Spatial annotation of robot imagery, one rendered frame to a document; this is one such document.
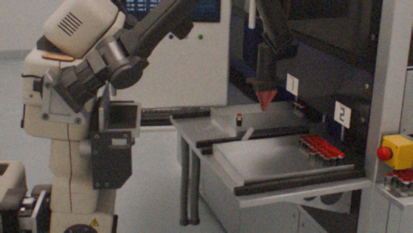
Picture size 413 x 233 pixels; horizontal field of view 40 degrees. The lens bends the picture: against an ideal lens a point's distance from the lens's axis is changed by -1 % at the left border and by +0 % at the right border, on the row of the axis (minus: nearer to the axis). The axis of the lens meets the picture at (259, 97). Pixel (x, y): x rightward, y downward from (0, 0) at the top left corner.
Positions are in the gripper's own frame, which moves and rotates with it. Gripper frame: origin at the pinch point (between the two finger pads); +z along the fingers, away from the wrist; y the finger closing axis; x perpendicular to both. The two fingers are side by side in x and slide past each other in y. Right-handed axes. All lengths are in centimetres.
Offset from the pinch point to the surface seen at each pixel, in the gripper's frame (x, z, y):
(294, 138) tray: 1.3, 12.3, 13.2
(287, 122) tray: 20.7, 14.7, 22.6
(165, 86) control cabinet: 74, 14, -4
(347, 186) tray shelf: -29.1, 14.7, 11.6
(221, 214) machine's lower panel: 88, 90, 32
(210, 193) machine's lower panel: 106, 86, 34
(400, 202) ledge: -43.3, 14.0, 18.1
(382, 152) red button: -37.3, 1.8, 14.8
